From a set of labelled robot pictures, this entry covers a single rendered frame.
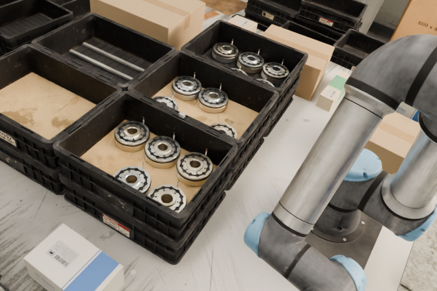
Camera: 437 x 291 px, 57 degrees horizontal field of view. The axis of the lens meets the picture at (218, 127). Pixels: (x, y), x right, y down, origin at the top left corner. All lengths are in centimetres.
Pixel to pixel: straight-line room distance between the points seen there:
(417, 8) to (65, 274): 338
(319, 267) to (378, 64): 35
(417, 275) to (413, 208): 133
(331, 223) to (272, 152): 42
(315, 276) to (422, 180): 29
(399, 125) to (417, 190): 64
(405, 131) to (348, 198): 52
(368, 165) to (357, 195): 8
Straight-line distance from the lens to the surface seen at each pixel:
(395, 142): 144
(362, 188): 102
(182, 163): 113
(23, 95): 143
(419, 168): 85
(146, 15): 171
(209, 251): 116
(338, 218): 112
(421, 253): 237
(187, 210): 95
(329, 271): 74
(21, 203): 129
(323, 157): 70
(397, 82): 69
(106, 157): 118
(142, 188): 107
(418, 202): 95
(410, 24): 383
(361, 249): 116
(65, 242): 108
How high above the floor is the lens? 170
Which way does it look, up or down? 42 degrees down
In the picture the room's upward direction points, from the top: 10 degrees clockwise
